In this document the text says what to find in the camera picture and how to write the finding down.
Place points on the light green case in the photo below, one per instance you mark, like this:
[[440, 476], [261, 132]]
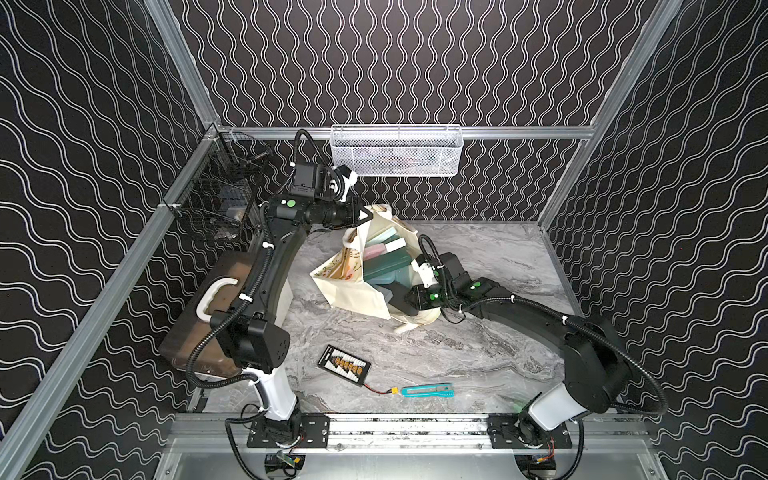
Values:
[[385, 236]]

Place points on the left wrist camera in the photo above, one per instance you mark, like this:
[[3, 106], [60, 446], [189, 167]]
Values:
[[322, 182]]

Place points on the brown storage box white handle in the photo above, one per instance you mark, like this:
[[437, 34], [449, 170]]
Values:
[[220, 287]]

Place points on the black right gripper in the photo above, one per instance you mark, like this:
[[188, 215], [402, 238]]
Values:
[[418, 298]]

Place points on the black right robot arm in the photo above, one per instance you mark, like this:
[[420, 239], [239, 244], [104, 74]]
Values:
[[596, 367]]

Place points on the dark green pencil case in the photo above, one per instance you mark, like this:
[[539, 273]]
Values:
[[388, 268]]

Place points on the black wire basket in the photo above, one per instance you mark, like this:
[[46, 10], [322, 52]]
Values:
[[220, 203]]

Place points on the black battery pack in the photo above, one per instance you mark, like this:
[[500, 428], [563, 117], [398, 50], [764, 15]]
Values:
[[344, 365]]

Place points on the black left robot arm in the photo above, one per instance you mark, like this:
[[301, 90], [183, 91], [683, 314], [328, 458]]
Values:
[[247, 332]]

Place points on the cream canvas tote bag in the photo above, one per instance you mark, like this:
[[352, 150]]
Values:
[[340, 279]]

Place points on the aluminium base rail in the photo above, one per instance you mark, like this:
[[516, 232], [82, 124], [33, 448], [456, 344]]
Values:
[[357, 433]]

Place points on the teal utility knife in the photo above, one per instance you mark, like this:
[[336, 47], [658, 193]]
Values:
[[440, 390]]

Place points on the white wire mesh basket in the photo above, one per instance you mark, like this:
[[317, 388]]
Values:
[[396, 150]]

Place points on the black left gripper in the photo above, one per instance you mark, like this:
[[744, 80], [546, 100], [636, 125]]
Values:
[[354, 213]]

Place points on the red battery wire yellow plug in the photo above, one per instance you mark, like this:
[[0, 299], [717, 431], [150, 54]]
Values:
[[390, 391]]

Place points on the black pencil case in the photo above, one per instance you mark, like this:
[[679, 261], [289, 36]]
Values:
[[403, 298]]

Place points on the pink pencil case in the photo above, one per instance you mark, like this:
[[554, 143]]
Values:
[[373, 251]]

